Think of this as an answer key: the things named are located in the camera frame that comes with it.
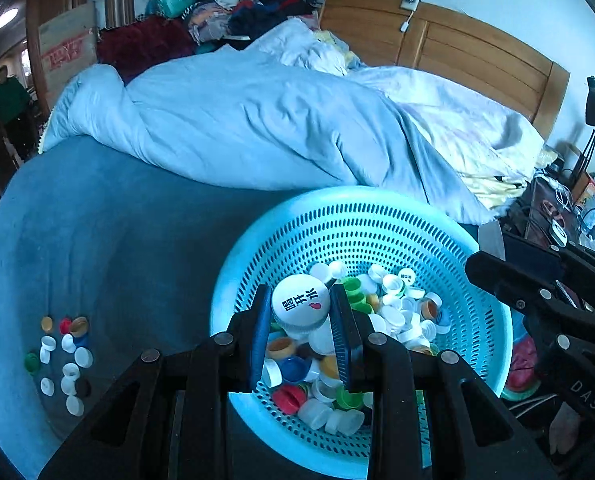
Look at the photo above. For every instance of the pale yellow white quilt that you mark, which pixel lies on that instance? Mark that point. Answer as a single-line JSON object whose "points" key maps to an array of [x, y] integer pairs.
{"points": [[452, 110]]}

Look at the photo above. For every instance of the heap of mixed bottle caps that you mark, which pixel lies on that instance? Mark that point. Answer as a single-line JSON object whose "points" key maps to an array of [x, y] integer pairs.
{"points": [[402, 320]]}

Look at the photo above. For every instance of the wooden headboard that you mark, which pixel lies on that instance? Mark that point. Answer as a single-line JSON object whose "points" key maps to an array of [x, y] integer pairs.
{"points": [[477, 50]]}

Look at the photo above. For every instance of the pile of clothes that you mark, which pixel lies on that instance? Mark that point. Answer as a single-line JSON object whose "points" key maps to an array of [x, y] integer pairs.
{"points": [[257, 5]]}

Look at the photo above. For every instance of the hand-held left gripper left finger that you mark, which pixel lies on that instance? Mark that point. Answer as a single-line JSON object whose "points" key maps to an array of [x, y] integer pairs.
{"points": [[260, 340]]}

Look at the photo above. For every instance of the cluttered nightstand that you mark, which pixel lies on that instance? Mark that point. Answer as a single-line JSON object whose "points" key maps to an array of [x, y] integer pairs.
{"points": [[552, 200]]}

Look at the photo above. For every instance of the person's right hand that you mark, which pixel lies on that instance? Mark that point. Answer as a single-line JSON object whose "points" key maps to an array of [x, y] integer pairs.
{"points": [[567, 430]]}

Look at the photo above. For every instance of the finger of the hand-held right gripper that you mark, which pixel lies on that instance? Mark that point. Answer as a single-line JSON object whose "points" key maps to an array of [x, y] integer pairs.
{"points": [[507, 287], [532, 257]]}

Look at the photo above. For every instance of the red plastic object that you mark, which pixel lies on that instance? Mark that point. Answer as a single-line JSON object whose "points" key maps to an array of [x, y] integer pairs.
{"points": [[522, 365]]}

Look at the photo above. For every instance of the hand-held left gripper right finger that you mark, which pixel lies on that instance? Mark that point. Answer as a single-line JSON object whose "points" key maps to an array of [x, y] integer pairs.
{"points": [[345, 340]]}

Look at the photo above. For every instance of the cardboard box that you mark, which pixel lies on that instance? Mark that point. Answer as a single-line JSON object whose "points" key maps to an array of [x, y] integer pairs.
{"points": [[64, 45]]}

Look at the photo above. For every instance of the group of bottle caps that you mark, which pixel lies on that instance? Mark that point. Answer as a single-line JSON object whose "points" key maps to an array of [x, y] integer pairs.
{"points": [[83, 357]]}

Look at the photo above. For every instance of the round ceiling light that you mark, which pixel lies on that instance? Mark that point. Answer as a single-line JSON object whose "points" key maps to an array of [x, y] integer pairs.
{"points": [[4, 17]]}

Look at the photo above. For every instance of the light blue perforated plastic basket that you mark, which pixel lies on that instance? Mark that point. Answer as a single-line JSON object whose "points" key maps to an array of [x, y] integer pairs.
{"points": [[352, 225]]}

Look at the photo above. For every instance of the dark red blanket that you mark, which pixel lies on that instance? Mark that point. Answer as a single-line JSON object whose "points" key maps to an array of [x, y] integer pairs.
{"points": [[142, 45]]}

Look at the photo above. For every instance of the light blue duvet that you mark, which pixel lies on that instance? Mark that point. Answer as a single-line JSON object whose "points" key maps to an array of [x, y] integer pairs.
{"points": [[252, 120]]}

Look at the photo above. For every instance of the large white printed lid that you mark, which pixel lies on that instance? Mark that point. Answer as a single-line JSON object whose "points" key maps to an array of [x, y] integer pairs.
{"points": [[300, 305]]}

